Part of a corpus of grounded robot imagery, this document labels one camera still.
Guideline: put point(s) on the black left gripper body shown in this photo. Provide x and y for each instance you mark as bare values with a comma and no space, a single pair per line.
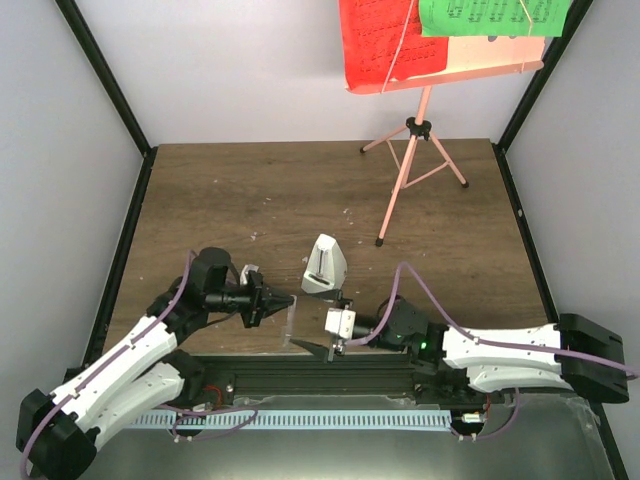
246,301

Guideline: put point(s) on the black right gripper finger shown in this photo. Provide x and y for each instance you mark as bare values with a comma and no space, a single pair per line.
331,296
317,350

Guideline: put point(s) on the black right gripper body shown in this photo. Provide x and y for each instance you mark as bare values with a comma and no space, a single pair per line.
348,304

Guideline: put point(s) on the white metronome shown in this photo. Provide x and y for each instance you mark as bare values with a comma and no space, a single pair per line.
326,268

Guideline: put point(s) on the clear plastic metronome cover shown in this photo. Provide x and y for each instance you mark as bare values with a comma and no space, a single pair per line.
288,328

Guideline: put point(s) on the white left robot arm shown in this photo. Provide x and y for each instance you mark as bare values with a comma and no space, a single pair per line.
60,433

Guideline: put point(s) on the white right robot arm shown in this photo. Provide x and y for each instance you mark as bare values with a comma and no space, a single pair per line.
573,354

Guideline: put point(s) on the pink folding music stand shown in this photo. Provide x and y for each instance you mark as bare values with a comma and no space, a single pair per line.
416,150

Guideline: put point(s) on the red sheet music page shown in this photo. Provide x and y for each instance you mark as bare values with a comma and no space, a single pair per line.
383,42

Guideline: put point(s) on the green sheet music page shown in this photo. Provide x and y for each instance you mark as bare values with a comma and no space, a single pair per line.
542,18

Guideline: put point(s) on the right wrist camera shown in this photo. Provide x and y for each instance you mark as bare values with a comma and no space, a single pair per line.
339,325

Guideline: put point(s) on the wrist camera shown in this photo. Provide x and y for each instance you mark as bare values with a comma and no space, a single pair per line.
244,275
339,325

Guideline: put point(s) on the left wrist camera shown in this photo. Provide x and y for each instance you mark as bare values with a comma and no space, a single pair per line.
244,275

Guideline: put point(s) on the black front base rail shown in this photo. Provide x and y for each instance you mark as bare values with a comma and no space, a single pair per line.
230,377

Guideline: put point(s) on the light blue slotted cable duct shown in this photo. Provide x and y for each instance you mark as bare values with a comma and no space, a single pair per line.
404,420

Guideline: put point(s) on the black left frame rail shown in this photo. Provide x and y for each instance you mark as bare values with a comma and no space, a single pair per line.
109,296

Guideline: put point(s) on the black frame rail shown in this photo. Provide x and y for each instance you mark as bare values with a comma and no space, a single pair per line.
526,236
109,296

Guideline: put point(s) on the black right frame rail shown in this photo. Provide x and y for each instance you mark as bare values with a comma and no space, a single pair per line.
526,236

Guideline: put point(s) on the black back left frame post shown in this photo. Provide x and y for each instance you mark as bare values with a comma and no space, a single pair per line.
93,53

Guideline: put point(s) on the black frame post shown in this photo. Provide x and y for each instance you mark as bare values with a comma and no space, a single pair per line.
551,58
93,53

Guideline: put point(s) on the black back right frame post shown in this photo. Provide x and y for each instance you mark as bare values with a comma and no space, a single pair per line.
551,58

